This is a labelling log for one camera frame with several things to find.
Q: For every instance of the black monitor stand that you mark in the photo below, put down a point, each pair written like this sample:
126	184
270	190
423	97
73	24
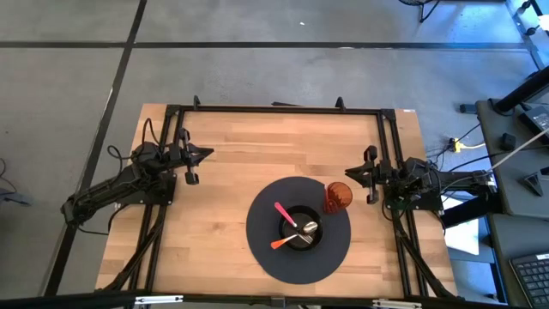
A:
523	91

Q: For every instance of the black round bowl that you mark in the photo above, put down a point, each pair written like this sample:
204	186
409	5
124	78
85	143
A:
306	213

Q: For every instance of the black power adapter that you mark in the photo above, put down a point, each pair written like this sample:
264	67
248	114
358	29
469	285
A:
536	120

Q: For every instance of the black aluminium beam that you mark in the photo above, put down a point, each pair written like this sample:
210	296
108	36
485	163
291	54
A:
64	300

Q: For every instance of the black triangular stand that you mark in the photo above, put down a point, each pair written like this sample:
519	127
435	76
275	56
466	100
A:
533	183

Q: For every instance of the black computer keyboard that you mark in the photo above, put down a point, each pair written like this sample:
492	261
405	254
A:
532	279

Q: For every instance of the white paper sheet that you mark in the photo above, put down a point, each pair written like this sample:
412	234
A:
463	236

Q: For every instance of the grey office desk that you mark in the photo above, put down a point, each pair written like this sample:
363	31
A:
489	124
502	240

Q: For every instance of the black computer mouse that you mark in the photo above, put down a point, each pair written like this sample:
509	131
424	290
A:
508	141

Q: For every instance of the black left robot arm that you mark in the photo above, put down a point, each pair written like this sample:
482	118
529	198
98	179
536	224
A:
107	189

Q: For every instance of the dark woven round placemat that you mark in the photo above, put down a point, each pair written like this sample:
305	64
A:
266	257

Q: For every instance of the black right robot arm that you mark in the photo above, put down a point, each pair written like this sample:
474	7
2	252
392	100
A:
446	180

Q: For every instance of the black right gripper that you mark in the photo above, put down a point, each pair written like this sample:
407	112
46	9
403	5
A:
381	176

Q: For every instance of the yellow power plug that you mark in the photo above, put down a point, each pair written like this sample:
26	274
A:
456	145

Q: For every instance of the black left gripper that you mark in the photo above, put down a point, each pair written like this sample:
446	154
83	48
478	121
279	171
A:
182	156

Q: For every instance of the black chair base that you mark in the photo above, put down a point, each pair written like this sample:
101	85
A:
412	2

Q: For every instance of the red ribbed plastic cup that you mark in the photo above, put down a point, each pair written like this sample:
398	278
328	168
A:
339	195

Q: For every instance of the silver metal bracket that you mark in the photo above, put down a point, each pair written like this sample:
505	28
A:
158	299
396	304

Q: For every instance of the black desk foot bar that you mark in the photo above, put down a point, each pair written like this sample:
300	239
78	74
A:
472	211

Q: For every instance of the black aluminium table frame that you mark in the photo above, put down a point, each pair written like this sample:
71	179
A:
279	110

